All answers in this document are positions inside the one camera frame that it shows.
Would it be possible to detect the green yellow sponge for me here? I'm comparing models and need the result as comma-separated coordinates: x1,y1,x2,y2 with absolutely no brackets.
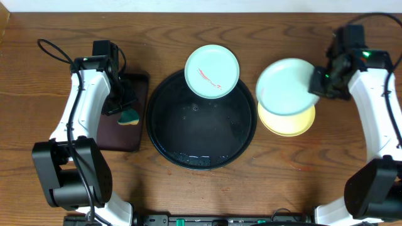
117,109,139,126

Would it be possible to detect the pale green plate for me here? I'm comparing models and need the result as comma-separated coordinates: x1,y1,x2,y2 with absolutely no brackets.
256,58,320,116

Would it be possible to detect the yellow plate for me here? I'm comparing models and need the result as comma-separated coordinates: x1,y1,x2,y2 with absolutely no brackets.
258,104,315,137

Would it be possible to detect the light blue plate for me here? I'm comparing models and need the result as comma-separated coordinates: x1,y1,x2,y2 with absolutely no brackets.
184,45,240,99

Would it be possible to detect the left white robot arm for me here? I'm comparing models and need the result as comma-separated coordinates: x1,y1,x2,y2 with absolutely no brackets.
32,55,134,225

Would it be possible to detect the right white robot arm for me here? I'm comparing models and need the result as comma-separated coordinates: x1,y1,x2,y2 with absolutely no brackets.
310,49,401,225

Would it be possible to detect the black rectangular tray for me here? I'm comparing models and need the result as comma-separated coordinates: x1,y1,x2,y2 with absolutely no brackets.
97,73,149,152

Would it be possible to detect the black round tray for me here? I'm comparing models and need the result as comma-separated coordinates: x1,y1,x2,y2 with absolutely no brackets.
146,70,257,170

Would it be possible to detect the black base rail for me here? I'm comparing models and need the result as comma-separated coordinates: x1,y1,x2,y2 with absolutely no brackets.
62,207,315,226

